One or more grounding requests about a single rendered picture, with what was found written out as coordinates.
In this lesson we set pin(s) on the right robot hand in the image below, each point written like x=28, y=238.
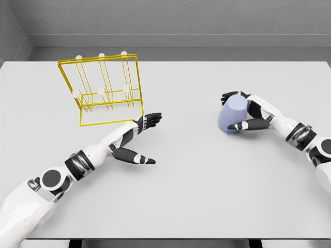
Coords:
x=261, y=111

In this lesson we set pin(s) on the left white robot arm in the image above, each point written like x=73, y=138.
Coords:
x=51, y=180

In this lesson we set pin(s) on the lavender blue cup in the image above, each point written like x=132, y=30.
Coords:
x=232, y=113

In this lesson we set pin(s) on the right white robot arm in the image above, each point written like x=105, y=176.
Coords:
x=307, y=144

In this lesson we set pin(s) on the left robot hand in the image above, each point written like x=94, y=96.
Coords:
x=121, y=138

